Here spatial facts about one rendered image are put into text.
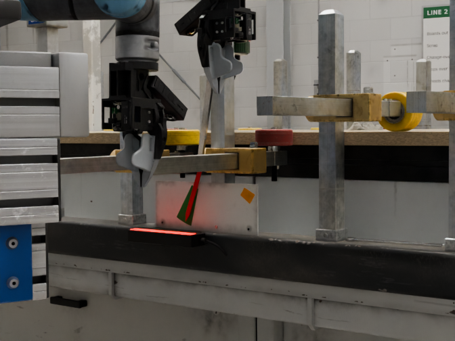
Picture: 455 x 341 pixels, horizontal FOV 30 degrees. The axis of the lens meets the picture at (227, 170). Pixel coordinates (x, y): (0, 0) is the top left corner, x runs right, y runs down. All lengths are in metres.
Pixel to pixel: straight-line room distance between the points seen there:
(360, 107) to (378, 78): 7.60
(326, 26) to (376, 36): 7.59
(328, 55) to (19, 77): 0.79
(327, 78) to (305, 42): 7.90
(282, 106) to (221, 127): 0.38
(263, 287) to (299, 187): 0.27
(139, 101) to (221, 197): 0.37
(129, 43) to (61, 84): 0.53
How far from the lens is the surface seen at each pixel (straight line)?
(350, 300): 1.60
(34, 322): 2.53
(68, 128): 0.92
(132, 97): 1.43
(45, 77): 0.91
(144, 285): 1.90
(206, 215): 1.73
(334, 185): 1.57
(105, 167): 1.74
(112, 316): 2.30
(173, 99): 1.50
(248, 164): 1.66
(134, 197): 1.87
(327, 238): 1.58
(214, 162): 1.61
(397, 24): 9.11
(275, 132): 1.77
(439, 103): 1.24
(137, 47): 1.43
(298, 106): 1.38
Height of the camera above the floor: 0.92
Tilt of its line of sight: 3 degrees down
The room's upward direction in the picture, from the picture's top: 1 degrees counter-clockwise
